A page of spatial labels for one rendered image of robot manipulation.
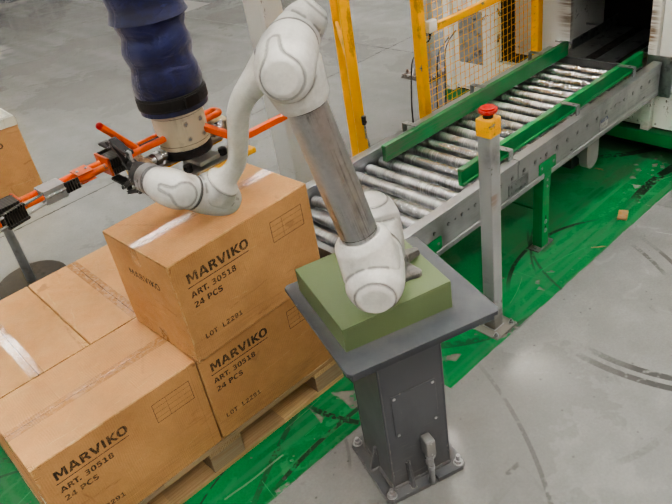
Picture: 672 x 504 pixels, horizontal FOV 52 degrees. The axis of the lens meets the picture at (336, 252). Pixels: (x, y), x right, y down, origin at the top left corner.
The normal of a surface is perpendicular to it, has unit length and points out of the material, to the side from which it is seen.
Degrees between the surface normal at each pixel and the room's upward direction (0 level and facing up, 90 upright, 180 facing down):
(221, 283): 90
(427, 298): 90
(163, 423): 90
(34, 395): 0
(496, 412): 0
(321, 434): 0
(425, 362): 90
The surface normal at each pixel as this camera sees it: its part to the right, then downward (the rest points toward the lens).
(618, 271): -0.15, -0.82
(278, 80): -0.07, 0.50
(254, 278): 0.71, 0.30
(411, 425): 0.42, 0.45
